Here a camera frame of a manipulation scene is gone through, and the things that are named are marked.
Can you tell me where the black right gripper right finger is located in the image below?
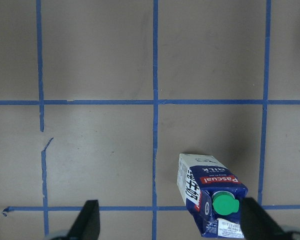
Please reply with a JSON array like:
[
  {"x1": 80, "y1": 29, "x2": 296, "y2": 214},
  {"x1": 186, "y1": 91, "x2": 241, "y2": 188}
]
[{"x1": 240, "y1": 197, "x2": 286, "y2": 240}]

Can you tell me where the blue white Pascal milk carton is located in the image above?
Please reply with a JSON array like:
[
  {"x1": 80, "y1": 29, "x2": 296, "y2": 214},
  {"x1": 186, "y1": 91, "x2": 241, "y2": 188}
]
[{"x1": 176, "y1": 153, "x2": 248, "y2": 239}]

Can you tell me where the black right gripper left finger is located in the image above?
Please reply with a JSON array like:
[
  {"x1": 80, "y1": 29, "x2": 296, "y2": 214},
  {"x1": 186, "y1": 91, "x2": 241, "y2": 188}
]
[{"x1": 66, "y1": 200, "x2": 101, "y2": 240}]

